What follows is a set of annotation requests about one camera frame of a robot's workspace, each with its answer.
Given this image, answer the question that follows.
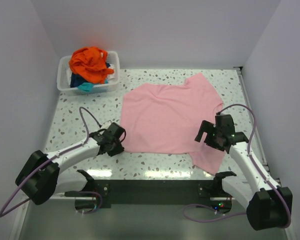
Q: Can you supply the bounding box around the pink t shirt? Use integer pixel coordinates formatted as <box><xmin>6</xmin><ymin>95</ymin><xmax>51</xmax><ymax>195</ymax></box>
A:
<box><xmin>120</xmin><ymin>73</ymin><xmax>225</xmax><ymax>175</ymax></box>

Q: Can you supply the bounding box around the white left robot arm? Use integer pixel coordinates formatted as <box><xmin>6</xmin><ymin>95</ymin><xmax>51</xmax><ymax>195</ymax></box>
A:
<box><xmin>15</xmin><ymin>121</ymin><xmax>127</xmax><ymax>205</ymax></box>

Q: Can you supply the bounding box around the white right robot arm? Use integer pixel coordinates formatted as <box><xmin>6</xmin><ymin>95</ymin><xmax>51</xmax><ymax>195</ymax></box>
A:
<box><xmin>195</xmin><ymin>112</ymin><xmax>293</xmax><ymax>231</ymax></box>

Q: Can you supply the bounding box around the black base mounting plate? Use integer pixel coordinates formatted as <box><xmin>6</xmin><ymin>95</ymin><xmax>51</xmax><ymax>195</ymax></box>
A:
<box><xmin>64</xmin><ymin>180</ymin><xmax>232</xmax><ymax>213</ymax></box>

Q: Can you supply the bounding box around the teal t shirt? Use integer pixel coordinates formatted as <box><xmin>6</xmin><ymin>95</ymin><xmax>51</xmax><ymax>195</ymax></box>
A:
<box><xmin>77</xmin><ymin>82</ymin><xmax>95</xmax><ymax>94</ymax></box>

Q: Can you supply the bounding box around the white garment in basket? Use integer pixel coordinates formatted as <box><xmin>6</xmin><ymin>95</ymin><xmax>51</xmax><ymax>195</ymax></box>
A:
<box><xmin>104</xmin><ymin>62</ymin><xmax>116</xmax><ymax>84</ymax></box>

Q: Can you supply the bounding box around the dark blue t shirt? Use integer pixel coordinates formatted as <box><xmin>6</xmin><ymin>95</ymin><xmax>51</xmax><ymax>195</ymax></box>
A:
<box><xmin>70</xmin><ymin>73</ymin><xmax>87</xmax><ymax>88</ymax></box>

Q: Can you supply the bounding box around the white plastic laundry basket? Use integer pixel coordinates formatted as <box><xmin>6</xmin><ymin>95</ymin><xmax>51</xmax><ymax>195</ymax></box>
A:
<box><xmin>56</xmin><ymin>51</ymin><xmax>120</xmax><ymax>96</ymax></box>

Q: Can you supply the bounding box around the orange t shirt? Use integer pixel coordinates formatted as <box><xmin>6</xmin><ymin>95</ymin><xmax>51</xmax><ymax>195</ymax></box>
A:
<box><xmin>68</xmin><ymin>46</ymin><xmax>115</xmax><ymax>84</ymax></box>

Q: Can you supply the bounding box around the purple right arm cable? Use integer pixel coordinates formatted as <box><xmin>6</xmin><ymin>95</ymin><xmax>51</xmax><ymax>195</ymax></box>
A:
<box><xmin>183</xmin><ymin>103</ymin><xmax>292</xmax><ymax>229</ymax></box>

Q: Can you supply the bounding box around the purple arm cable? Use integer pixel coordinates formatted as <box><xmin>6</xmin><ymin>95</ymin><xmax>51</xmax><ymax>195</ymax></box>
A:
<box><xmin>0</xmin><ymin>106</ymin><xmax>106</xmax><ymax>218</ymax></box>
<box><xmin>183</xmin><ymin>103</ymin><xmax>292</xmax><ymax>229</ymax></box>

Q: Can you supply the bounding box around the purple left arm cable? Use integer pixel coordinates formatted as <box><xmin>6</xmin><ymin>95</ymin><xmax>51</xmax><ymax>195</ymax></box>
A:
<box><xmin>0</xmin><ymin>106</ymin><xmax>106</xmax><ymax>218</ymax></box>

